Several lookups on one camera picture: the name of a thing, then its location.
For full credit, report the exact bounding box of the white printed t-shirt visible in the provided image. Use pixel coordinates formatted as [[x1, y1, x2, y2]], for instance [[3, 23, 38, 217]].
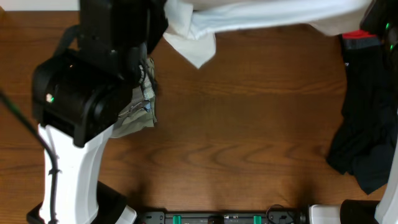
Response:
[[163, 0, 371, 68]]

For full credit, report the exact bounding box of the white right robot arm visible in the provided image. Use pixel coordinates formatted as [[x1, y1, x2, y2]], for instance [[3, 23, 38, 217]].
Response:
[[300, 1, 397, 223]]

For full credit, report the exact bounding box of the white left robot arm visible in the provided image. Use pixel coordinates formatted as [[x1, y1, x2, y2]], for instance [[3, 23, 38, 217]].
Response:
[[27, 44, 147, 223]]

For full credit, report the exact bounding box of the grey folded garment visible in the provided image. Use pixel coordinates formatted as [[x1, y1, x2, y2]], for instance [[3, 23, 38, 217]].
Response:
[[111, 58, 157, 139]]

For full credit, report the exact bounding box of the black garment with red collar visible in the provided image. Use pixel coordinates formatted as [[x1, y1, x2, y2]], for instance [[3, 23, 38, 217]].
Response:
[[326, 30, 397, 194]]

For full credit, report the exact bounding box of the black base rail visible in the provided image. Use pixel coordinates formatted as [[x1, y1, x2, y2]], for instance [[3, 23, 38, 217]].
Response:
[[134, 204, 309, 224]]

